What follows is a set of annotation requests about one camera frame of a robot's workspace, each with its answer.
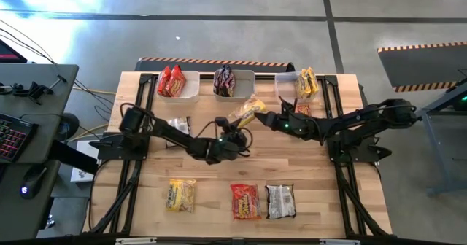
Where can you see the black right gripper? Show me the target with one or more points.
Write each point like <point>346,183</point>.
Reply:
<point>295,126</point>

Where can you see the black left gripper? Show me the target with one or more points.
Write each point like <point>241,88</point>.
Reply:
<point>233,137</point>

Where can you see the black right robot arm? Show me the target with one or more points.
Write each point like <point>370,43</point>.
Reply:
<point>365,119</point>

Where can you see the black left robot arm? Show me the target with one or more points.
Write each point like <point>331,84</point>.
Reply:
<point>171,135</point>

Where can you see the clear plastic bin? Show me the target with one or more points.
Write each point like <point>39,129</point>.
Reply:
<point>286,88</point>

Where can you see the grey plastic bin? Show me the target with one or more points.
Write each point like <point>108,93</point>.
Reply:
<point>244,88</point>

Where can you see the white plastic bin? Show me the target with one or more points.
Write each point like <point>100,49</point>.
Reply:
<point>191,88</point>

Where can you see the silver snack packet bottom-right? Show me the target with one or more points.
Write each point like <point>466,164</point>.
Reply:
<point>280,201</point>

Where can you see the black hazard-striped floor mat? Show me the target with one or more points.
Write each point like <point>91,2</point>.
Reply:
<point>419,66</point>
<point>164,67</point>

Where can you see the white box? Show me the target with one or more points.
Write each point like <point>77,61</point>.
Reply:
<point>82,174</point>

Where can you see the black round object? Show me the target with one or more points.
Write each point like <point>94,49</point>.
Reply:
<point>69,126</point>

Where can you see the dark grey desk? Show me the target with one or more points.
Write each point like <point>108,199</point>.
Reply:
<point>54,73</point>

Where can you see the black desk clamp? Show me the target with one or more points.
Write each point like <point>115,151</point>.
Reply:
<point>34,91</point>

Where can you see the black computer mouse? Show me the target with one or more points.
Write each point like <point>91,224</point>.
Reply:
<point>34,179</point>

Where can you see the backlit black keyboard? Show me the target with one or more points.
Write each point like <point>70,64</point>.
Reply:
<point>14,139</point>

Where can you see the black monitor with red screen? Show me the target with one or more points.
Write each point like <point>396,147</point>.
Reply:
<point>11,53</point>

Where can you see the black aluminium table frame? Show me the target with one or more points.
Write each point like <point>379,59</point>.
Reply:
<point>344,179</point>

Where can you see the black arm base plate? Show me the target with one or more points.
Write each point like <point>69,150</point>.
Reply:
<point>109,151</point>
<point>365,154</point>

